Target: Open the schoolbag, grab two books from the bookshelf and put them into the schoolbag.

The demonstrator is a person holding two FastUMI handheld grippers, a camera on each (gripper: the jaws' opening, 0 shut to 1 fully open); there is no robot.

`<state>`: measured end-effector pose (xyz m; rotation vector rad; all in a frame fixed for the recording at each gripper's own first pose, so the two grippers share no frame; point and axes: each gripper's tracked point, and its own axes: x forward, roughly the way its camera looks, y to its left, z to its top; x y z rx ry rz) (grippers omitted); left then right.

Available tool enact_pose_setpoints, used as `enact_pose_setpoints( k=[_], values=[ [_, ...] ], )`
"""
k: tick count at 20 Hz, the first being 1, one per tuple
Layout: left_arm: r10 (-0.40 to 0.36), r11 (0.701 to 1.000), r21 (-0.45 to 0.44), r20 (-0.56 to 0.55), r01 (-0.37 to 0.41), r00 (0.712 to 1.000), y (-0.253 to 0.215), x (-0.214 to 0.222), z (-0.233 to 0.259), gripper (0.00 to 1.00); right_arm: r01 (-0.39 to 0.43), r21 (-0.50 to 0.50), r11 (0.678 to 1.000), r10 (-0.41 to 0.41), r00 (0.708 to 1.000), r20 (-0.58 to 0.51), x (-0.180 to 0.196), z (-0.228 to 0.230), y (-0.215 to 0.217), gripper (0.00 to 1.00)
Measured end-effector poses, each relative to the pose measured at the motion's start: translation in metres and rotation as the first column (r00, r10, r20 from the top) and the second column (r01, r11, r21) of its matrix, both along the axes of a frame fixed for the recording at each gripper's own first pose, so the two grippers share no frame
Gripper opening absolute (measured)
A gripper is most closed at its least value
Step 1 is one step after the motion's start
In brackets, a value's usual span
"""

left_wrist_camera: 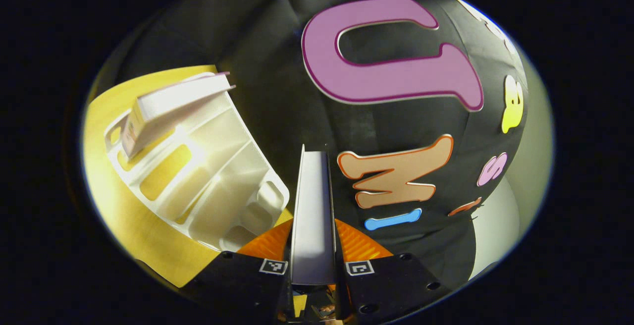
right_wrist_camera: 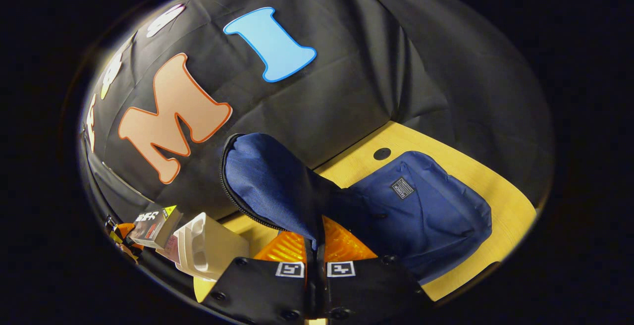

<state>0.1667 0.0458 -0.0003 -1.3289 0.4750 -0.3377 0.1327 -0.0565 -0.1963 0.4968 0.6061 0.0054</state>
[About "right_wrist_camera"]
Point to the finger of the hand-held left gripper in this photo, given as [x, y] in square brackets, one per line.
[124, 231]

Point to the white bookshelf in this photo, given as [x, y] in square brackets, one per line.
[213, 245]

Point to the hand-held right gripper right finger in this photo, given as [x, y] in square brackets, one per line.
[371, 290]

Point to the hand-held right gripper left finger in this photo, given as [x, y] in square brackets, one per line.
[262, 290]

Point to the black cover book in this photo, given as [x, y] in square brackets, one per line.
[156, 226]

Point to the pink book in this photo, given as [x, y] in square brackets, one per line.
[168, 250]

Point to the black desk grommet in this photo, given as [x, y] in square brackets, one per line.
[382, 153]

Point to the blue schoolbag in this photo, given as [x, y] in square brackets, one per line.
[426, 216]

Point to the black backdrop cloth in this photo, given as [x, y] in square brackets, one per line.
[346, 92]

